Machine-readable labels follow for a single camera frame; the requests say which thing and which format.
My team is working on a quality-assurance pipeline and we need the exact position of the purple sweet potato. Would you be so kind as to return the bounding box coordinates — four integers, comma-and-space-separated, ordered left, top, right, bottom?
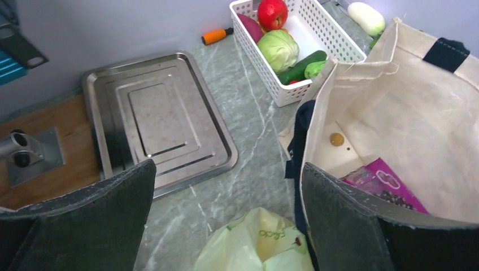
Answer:
237, 14, 264, 43

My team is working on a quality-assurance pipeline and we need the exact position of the white plastic basket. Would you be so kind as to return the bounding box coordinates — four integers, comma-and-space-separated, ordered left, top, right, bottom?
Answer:
229, 1, 366, 107

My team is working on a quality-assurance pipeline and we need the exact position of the light green bitter gourd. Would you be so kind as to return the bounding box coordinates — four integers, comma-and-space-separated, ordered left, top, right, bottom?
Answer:
304, 60, 327, 79

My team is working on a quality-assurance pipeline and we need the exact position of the white radish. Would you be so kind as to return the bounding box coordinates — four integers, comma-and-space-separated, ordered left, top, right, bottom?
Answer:
347, 2, 386, 37

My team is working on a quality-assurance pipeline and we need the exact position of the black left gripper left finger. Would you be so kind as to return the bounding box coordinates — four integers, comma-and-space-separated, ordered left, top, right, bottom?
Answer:
1, 159, 156, 270

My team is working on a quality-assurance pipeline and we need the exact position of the metal clamp mount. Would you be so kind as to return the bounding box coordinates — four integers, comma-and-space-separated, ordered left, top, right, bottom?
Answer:
1, 127, 65, 188

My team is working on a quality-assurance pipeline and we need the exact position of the red apple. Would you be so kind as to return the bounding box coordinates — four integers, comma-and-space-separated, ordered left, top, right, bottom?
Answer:
257, 0, 288, 32

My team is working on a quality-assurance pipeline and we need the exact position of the beige canvas tote bag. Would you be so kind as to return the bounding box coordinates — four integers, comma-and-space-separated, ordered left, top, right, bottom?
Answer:
278, 16, 479, 240

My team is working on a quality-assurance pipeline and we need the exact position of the metal tray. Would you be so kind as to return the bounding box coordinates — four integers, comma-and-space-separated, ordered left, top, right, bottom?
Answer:
82, 51, 238, 198

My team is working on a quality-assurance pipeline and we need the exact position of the dark green cucumber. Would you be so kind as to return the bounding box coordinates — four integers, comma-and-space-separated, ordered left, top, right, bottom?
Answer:
277, 50, 328, 85

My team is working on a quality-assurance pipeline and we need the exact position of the orange small pepper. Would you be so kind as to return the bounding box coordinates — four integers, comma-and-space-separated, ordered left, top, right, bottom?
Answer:
260, 24, 291, 36

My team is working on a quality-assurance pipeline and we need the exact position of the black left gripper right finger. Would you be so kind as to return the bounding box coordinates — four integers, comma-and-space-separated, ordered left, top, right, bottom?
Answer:
301, 163, 478, 270

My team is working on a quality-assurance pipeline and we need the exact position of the purple snack bag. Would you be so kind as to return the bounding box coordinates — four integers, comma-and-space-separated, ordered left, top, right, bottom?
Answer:
341, 158, 428, 214

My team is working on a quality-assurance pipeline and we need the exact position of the green cabbage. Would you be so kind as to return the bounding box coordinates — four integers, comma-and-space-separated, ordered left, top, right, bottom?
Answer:
257, 29, 300, 74

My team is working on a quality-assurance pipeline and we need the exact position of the green avocado plastic bag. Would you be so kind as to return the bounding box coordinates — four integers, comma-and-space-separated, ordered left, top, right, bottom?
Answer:
194, 207, 314, 271

